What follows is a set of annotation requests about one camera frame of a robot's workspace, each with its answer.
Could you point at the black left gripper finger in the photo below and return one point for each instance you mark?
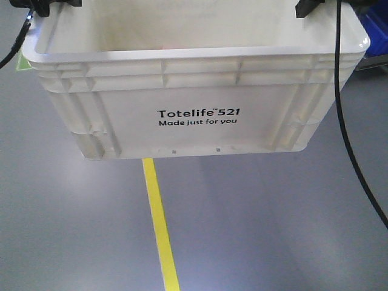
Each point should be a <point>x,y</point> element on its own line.
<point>42,7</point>

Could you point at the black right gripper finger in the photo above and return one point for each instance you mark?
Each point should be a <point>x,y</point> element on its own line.
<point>304,7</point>

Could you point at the white plastic tote box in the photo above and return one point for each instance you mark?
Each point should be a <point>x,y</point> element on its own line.
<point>243,77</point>

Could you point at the blue plastic bin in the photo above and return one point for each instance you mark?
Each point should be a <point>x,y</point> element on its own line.
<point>374,22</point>

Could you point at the yellow floor tape line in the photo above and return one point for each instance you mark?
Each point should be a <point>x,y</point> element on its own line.
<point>165,252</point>

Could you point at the grey metal shelf frame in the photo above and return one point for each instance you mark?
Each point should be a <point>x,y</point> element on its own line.
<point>370,62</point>

